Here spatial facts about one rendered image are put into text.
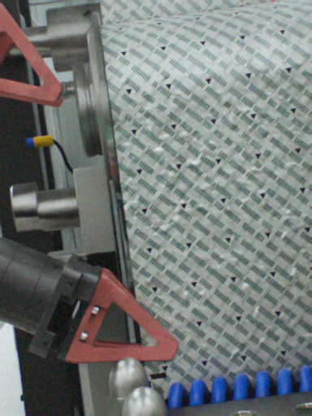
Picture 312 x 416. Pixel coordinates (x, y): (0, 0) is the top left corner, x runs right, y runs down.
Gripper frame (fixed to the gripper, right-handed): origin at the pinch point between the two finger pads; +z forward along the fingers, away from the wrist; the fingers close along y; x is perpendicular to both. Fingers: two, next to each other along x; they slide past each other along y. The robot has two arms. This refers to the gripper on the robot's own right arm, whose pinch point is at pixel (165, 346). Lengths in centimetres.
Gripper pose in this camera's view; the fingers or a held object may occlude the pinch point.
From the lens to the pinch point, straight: 78.2
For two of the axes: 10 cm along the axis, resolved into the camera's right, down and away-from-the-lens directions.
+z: 9.2, 3.9, 0.3
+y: 0.2, 0.4, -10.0
